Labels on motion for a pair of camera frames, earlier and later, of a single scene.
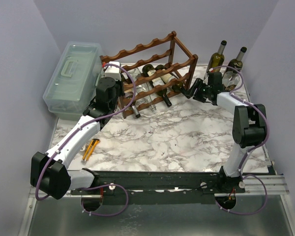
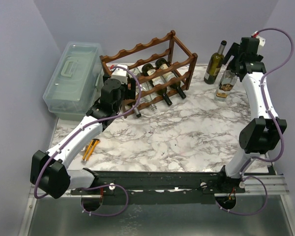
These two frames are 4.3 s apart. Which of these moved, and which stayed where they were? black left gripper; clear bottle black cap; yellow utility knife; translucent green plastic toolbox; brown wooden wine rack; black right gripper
Moved: black left gripper; black right gripper
Stayed: yellow utility knife; translucent green plastic toolbox; clear bottle black cap; brown wooden wine rack
